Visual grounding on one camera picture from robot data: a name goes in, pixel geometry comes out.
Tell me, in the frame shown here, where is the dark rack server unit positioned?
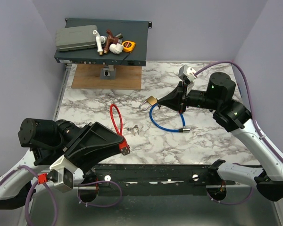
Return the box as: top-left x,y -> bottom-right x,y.
54,18 -> 151,66

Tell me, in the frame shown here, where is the silver key bunch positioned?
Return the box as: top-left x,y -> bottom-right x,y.
125,125 -> 139,136

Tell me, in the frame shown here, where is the small black object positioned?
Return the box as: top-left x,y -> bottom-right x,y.
115,33 -> 123,39

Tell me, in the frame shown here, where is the yellow tape measure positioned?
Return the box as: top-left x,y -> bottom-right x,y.
122,41 -> 136,53

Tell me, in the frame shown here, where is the grey metal bracket stand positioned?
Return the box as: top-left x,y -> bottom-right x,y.
100,65 -> 116,80

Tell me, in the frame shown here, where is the white pipe faucet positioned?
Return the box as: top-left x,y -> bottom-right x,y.
92,30 -> 107,56

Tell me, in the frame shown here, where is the grey plastic case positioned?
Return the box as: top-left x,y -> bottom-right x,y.
55,25 -> 97,52

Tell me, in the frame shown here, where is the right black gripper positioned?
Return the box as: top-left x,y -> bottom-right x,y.
158,81 -> 220,114

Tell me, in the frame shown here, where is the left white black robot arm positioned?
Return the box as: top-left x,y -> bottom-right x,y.
0,118 -> 130,210

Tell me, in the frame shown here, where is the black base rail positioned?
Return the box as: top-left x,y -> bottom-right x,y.
82,162 -> 241,197

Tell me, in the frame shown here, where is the brown tap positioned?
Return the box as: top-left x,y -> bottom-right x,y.
103,29 -> 119,54

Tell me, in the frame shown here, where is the blue cable lock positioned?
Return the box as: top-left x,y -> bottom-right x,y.
149,104 -> 191,133

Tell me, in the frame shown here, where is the red cable lock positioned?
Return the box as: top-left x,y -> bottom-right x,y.
109,104 -> 130,155

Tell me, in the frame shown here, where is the brass padlock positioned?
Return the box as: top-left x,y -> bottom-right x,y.
139,96 -> 158,111

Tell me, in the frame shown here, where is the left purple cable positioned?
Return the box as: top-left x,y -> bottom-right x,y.
0,164 -> 123,226

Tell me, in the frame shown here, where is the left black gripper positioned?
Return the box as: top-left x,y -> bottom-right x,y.
58,119 -> 131,171

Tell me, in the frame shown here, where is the white pipe elbow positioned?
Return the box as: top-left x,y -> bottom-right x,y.
109,43 -> 124,54

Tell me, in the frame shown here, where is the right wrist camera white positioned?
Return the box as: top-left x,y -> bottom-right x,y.
178,65 -> 196,94

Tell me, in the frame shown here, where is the wooden board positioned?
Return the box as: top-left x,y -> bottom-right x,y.
71,64 -> 142,90

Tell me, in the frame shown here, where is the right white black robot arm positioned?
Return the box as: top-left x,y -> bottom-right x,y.
158,72 -> 283,202

